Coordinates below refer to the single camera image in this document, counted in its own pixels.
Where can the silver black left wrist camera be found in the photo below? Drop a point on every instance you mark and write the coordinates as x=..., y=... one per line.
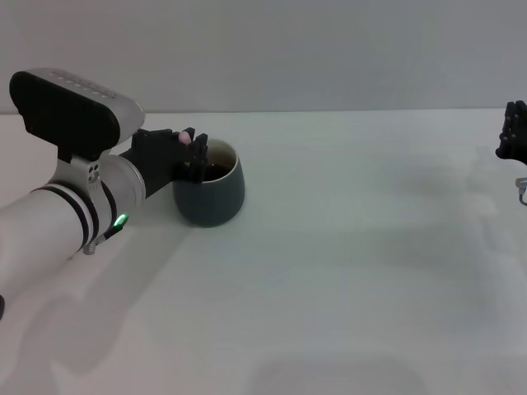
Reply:
x=123, y=115

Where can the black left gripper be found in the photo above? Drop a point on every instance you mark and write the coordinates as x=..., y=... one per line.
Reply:
x=160, y=158

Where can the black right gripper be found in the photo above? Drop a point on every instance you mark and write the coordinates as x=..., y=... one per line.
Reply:
x=520, y=158

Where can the dark grey ceramic mug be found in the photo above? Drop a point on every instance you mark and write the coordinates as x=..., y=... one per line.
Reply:
x=214, y=205

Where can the dark brown coffee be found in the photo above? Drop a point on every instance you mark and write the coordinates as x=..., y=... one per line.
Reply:
x=222, y=172

